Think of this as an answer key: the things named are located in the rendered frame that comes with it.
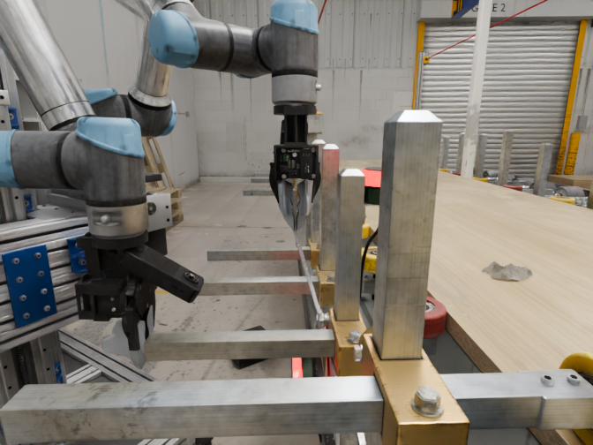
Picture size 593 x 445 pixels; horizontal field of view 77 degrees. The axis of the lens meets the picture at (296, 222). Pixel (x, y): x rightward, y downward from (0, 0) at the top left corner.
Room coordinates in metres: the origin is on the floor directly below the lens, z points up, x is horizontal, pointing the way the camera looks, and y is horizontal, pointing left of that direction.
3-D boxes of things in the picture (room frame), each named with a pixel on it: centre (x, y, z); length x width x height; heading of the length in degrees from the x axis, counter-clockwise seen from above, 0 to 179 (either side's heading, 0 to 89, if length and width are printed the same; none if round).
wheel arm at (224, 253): (1.01, 0.03, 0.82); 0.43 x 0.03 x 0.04; 92
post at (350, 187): (0.55, -0.08, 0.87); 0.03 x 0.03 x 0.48; 2
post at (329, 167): (0.80, -0.07, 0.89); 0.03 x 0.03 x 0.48; 2
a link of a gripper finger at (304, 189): (0.64, -0.01, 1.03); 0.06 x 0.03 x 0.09; 2
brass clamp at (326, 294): (0.78, -0.07, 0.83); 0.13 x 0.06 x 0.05; 2
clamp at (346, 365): (0.53, -0.08, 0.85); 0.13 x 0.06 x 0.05; 2
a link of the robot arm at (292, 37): (0.65, 0.01, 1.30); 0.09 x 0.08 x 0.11; 42
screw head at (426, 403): (0.23, -0.09, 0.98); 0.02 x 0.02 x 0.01
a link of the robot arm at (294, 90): (0.64, 0.00, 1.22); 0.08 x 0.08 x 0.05
